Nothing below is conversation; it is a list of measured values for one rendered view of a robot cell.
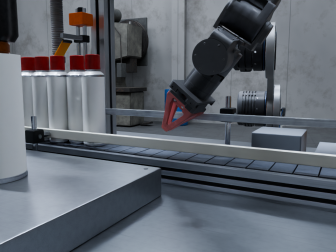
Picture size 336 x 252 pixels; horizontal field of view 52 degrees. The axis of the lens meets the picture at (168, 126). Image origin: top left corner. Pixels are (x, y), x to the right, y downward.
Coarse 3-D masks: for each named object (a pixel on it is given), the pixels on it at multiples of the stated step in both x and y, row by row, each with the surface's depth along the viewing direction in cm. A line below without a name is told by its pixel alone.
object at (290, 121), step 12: (108, 108) 81; (216, 120) 69; (228, 120) 67; (240, 120) 66; (252, 120) 65; (264, 120) 64; (276, 120) 63; (288, 120) 62; (300, 120) 61; (312, 120) 60; (324, 120) 59
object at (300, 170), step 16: (48, 144) 81; (64, 144) 80; (80, 144) 80; (112, 144) 80; (192, 160) 64; (208, 160) 64; (224, 160) 64; (240, 160) 64; (256, 160) 64; (320, 176) 54
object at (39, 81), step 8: (40, 56) 82; (40, 64) 82; (48, 64) 84; (40, 72) 82; (48, 72) 84; (32, 80) 83; (40, 80) 82; (32, 88) 83; (40, 88) 82; (32, 96) 84; (40, 96) 83; (40, 104) 83; (40, 112) 83; (40, 120) 83
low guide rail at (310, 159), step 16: (48, 128) 81; (128, 144) 70; (144, 144) 68; (160, 144) 67; (176, 144) 65; (192, 144) 63; (208, 144) 62; (224, 144) 61; (272, 160) 57; (288, 160) 56; (304, 160) 55; (320, 160) 53
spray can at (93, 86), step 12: (96, 60) 76; (84, 72) 76; (96, 72) 76; (84, 84) 76; (96, 84) 76; (84, 96) 76; (96, 96) 76; (84, 108) 77; (96, 108) 76; (84, 120) 77; (96, 120) 77; (96, 132) 77; (84, 144) 78; (96, 144) 77
